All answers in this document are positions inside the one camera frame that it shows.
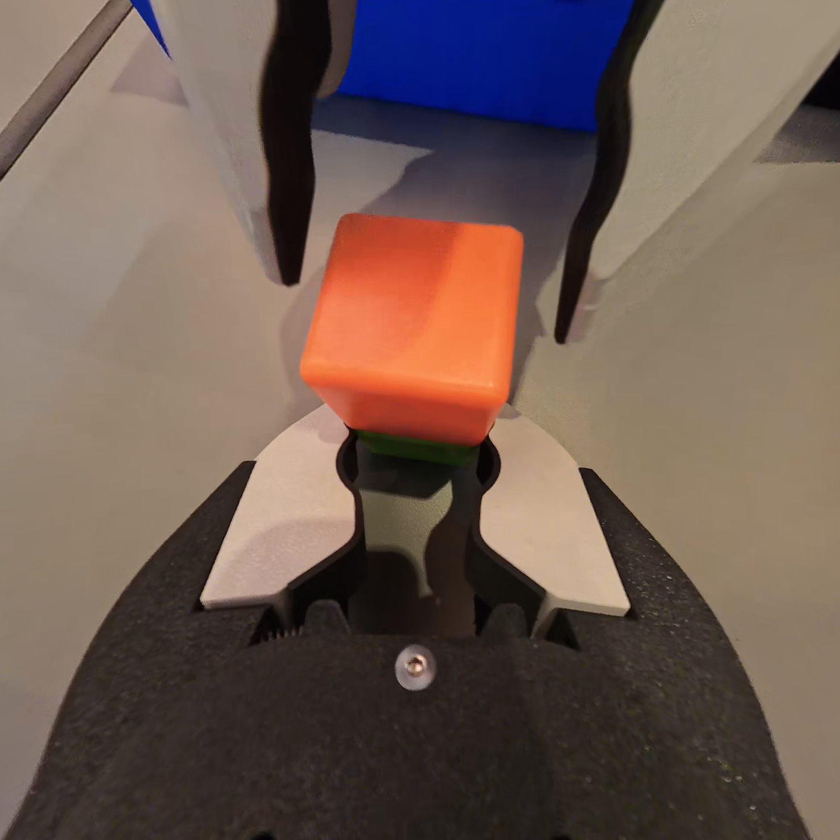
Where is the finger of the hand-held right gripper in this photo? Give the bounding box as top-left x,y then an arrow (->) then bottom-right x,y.
151,0 -> 355,287
554,0 -> 840,345

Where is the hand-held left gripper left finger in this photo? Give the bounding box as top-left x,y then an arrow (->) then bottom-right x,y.
197,405 -> 368,631

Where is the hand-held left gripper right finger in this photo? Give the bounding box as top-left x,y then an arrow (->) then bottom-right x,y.
466,410 -> 631,634

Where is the green magnetic cube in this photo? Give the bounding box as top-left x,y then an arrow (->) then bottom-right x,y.
355,427 -> 476,463

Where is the orange magnetic cube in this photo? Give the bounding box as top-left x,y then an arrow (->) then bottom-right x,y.
300,214 -> 526,445

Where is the blue plastic bin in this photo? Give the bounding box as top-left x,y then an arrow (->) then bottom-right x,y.
132,0 -> 657,132

